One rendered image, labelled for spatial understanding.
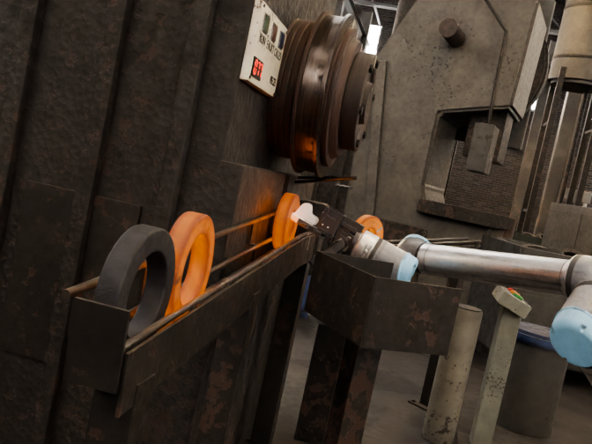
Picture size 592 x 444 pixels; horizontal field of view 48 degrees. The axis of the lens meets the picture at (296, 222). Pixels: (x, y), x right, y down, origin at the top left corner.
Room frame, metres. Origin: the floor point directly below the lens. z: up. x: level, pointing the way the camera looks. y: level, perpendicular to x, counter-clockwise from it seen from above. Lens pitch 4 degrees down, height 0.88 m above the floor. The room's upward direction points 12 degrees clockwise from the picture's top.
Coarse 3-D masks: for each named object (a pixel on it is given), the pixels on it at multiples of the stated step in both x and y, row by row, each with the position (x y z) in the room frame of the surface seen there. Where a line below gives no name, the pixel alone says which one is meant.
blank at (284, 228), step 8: (280, 200) 1.76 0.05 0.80; (288, 200) 1.76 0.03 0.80; (296, 200) 1.80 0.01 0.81; (280, 208) 1.74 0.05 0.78; (288, 208) 1.74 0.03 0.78; (296, 208) 1.82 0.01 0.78; (280, 216) 1.73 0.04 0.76; (288, 216) 1.74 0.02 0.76; (280, 224) 1.73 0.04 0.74; (288, 224) 1.76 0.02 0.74; (296, 224) 1.86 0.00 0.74; (272, 232) 1.74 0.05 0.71; (280, 232) 1.73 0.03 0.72; (288, 232) 1.82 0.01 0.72; (272, 240) 1.76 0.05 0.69; (280, 240) 1.75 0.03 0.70; (288, 240) 1.80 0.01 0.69
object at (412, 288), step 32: (320, 256) 1.45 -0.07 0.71; (352, 256) 1.51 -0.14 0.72; (320, 288) 1.42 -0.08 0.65; (352, 288) 1.30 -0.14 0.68; (384, 288) 1.25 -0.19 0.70; (416, 288) 1.27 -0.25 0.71; (448, 288) 1.30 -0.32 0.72; (320, 320) 1.40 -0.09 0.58; (352, 320) 1.28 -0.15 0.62; (384, 320) 1.25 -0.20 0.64; (416, 320) 1.28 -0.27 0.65; (448, 320) 1.31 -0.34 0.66; (352, 352) 1.39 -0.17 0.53; (416, 352) 1.29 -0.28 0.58; (352, 384) 1.38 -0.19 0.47; (352, 416) 1.39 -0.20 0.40
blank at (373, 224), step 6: (366, 216) 2.39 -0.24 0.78; (372, 216) 2.40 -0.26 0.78; (360, 222) 2.37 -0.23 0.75; (366, 222) 2.38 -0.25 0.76; (372, 222) 2.40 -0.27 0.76; (378, 222) 2.43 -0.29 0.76; (366, 228) 2.38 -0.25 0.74; (372, 228) 2.41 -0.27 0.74; (378, 228) 2.43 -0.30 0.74; (378, 234) 2.44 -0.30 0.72
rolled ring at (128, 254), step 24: (120, 240) 0.84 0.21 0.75; (144, 240) 0.85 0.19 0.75; (168, 240) 0.93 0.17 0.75; (120, 264) 0.82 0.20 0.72; (168, 264) 0.95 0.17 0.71; (96, 288) 0.81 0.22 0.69; (120, 288) 0.81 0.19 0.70; (144, 288) 0.96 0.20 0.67; (168, 288) 0.97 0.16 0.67; (144, 312) 0.95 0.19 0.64
